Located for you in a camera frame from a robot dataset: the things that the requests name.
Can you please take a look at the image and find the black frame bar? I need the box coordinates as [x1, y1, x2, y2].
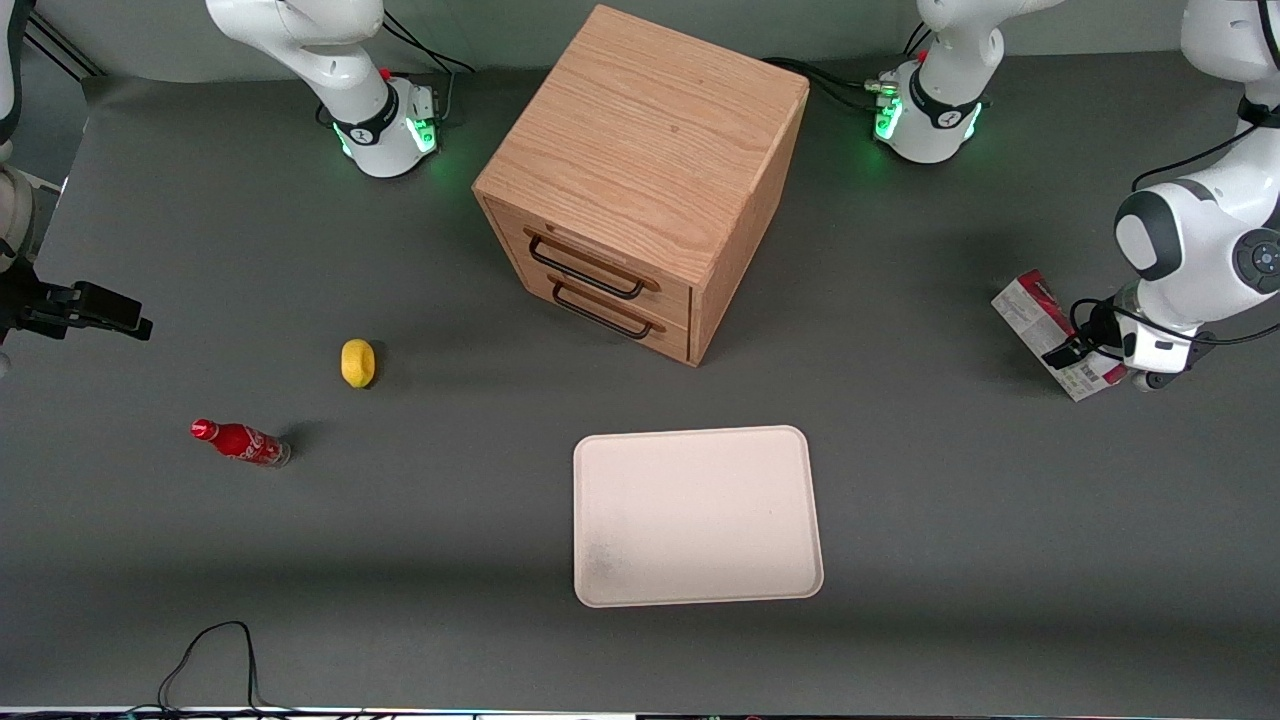
[22, 12, 107, 81]

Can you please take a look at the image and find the black right arm base cable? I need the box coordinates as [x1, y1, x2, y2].
[380, 10, 477, 123]

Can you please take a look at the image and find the wooden drawer with long handle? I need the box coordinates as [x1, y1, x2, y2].
[495, 205, 694, 326]

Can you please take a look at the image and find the beige plastic tray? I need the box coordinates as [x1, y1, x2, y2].
[573, 425, 825, 609]

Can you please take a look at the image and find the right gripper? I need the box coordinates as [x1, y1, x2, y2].
[0, 262, 153, 343]

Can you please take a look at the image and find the red cola bottle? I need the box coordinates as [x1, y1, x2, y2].
[190, 418, 292, 469]

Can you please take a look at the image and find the red cookie box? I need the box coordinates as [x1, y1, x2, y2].
[991, 268, 1132, 403]

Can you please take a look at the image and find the black arm base cable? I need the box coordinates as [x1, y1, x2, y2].
[763, 22, 933, 116]
[380, 10, 477, 123]

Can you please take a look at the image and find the thin black table cable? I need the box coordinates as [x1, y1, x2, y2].
[155, 621, 301, 717]

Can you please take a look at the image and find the long black drawer handle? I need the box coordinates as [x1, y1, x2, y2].
[527, 232, 649, 301]

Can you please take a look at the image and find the yellow lemon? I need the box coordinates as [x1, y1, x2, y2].
[340, 338, 378, 389]

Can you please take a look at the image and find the wooden drawer cabinet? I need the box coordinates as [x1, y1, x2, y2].
[472, 4, 810, 368]

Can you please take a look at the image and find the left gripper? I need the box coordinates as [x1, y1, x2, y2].
[1042, 300, 1199, 377]

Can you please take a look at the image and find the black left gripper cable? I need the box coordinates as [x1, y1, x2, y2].
[1068, 120, 1280, 349]

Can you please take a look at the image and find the black left arm base cable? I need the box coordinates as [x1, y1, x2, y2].
[763, 22, 933, 116]

